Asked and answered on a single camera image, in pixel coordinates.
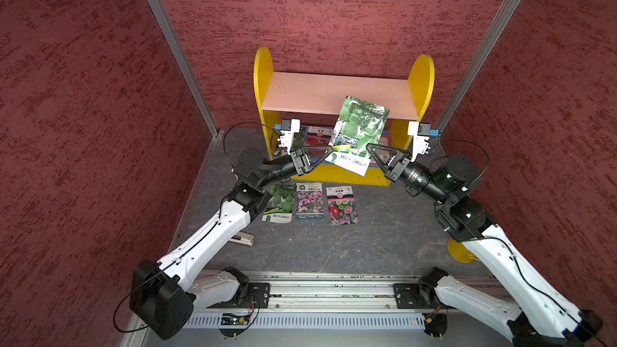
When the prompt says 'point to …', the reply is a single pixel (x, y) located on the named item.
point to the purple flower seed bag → (309, 203)
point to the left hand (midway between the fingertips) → (331, 156)
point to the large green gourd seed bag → (279, 203)
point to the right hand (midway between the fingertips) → (364, 154)
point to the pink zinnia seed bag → (342, 206)
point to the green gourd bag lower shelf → (298, 138)
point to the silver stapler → (243, 238)
